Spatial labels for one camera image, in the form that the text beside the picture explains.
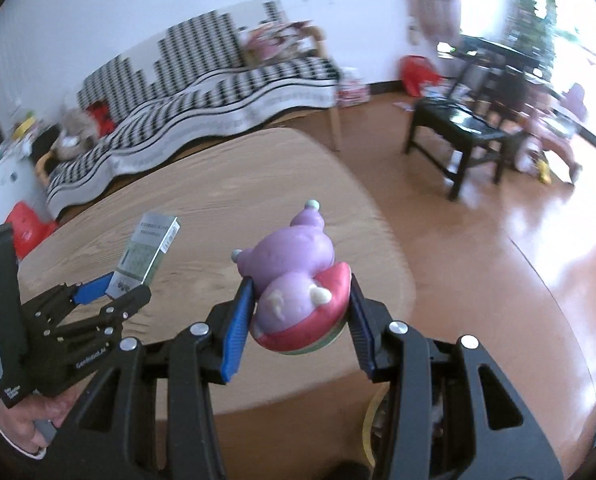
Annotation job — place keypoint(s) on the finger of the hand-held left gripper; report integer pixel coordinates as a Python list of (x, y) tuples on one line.
[(127, 305), (92, 290)]

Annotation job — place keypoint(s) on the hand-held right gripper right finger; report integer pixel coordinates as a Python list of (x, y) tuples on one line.
[(360, 330)]

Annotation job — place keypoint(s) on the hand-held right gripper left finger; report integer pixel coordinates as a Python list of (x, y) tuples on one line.
[(235, 332)]

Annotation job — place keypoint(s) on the green white carton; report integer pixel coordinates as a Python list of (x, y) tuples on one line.
[(147, 250)]

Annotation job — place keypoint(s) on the purple toy figurine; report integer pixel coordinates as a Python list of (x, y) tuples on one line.
[(288, 270)]

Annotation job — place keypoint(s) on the black bin with gold rim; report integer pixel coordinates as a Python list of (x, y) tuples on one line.
[(370, 425)]

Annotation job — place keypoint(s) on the person's left hand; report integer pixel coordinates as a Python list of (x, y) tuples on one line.
[(32, 420)]

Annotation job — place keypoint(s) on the red plastic stool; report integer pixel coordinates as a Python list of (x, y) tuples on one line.
[(27, 230)]

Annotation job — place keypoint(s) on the white cabinet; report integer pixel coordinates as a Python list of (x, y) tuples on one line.
[(7, 185)]

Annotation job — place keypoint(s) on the round wooden table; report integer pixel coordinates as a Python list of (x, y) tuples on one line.
[(227, 185)]

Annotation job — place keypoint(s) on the brown plush toy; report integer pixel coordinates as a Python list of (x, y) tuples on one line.
[(75, 132)]

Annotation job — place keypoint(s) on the red cushion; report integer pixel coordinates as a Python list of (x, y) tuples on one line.
[(100, 117)]

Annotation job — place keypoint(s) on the black white striped sofa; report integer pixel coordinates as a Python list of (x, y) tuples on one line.
[(187, 105)]

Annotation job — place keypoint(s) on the black wooden chair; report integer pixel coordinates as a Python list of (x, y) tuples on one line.
[(458, 120)]

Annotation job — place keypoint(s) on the clear bag with pink contents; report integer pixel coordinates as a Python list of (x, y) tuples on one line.
[(353, 90)]

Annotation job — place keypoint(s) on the yellow toy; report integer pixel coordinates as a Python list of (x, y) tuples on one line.
[(543, 170)]

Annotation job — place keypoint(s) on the red bag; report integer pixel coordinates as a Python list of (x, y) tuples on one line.
[(418, 75)]

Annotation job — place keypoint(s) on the pink children's tricycle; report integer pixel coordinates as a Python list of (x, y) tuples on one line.
[(558, 130)]

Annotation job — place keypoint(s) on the pink cushion on sofa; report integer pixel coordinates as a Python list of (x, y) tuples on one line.
[(273, 42)]

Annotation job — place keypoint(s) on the wooden sofa frame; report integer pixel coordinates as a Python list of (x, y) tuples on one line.
[(334, 125)]

